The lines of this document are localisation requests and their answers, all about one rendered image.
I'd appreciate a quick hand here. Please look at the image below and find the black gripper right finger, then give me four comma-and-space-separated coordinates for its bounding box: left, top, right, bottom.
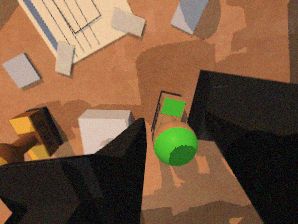
205, 109, 298, 224

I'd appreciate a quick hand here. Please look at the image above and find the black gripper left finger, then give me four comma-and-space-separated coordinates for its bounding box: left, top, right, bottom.
0, 118, 147, 224

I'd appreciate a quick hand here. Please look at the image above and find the white block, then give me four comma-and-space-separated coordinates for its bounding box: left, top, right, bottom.
78, 109, 131, 155

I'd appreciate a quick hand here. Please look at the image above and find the cream inspection card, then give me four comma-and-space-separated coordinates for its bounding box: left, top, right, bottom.
17, 0, 145, 75

